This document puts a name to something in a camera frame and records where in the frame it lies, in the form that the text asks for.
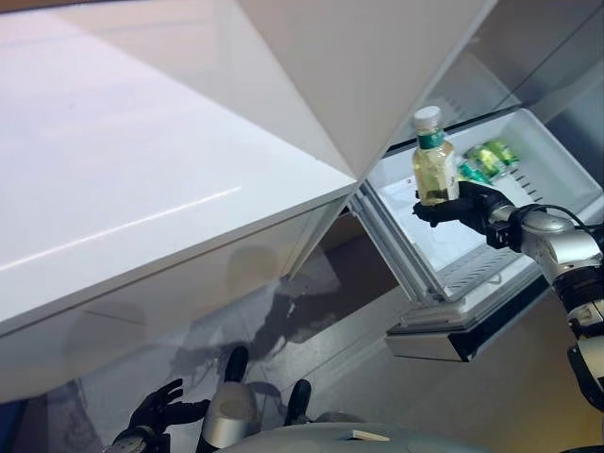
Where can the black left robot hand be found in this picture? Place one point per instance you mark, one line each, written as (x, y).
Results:
(160, 410)

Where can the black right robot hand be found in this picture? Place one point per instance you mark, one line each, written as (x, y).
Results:
(472, 205)

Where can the yellow drink bottle white cap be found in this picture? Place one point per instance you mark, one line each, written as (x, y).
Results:
(434, 174)

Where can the white fridge drawer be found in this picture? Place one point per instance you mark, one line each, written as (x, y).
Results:
(542, 156)

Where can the stainless steel fridge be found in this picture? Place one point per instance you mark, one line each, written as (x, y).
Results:
(542, 56)

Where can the dark green drink can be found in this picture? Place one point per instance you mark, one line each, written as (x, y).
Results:
(474, 173)

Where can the light green drink can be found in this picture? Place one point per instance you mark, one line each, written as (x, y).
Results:
(505, 153)
(486, 160)

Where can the robot left leg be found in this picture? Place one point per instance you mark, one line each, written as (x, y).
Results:
(231, 410)

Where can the robot leg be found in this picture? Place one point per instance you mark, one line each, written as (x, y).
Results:
(231, 410)
(299, 401)

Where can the robot right leg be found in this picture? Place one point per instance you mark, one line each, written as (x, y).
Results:
(299, 401)

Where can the tall white side panel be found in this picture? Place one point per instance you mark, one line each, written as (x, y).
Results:
(354, 71)

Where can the grey robot torso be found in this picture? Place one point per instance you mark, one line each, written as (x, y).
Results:
(354, 443)

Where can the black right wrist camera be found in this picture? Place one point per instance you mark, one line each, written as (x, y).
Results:
(500, 236)

